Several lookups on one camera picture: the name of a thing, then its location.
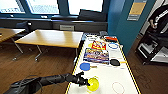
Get yellow bowl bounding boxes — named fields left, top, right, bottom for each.
left=85, top=76, right=101, bottom=93

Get blue round paddle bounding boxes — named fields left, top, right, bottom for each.
left=79, top=62, right=98, bottom=72

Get white yellow air hockey table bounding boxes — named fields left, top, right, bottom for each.
left=64, top=33, right=141, bottom=94

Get colourful snack packets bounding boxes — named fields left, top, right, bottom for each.
left=83, top=47, right=111, bottom=65

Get yellow red game box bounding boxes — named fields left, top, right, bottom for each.
left=90, top=40, right=108, bottom=52

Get white plate blue rim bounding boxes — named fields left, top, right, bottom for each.
left=107, top=42, right=120, bottom=51

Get blue white box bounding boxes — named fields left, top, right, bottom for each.
left=82, top=32, right=98, bottom=42

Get red flat box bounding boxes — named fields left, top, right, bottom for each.
left=104, top=36, right=118, bottom=43

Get large wooden table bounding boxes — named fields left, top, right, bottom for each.
left=14, top=29, right=85, bottom=63

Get dark grey box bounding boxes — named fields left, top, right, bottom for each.
left=98, top=30, right=109, bottom=37

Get white vent panel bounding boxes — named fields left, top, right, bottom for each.
left=59, top=24, right=75, bottom=32

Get dark window bench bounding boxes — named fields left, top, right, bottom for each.
left=0, top=16, right=109, bottom=33

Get black cushion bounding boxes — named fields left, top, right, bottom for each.
left=78, top=9, right=108, bottom=23

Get black office chair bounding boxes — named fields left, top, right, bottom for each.
left=16, top=20, right=34, bottom=34

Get bright window pane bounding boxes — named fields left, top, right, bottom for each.
left=67, top=0, right=104, bottom=16
left=0, top=0, right=24, bottom=14
left=26, top=0, right=61, bottom=15

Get black wheeled cart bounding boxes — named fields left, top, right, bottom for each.
left=136, top=29, right=168, bottom=66

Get wooden table with clutter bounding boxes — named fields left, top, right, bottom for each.
left=0, top=28, right=26, bottom=54

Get person in black shirt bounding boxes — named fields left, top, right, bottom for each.
left=148, top=3, right=168, bottom=34

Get yellow wall poster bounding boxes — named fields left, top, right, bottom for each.
left=127, top=0, right=148, bottom=22

